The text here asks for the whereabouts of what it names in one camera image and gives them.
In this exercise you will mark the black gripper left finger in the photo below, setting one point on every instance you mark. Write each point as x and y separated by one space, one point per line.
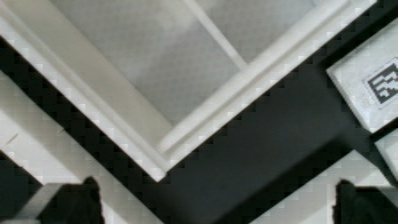
64 204

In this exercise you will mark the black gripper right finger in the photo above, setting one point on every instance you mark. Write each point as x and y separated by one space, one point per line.
366 204

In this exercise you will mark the white cabinet door panel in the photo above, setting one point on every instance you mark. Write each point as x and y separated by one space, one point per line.
365 76
388 149

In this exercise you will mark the white cabinet body box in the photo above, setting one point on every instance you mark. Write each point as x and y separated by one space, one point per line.
162 63

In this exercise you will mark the white table border fence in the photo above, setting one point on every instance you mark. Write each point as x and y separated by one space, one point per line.
45 151

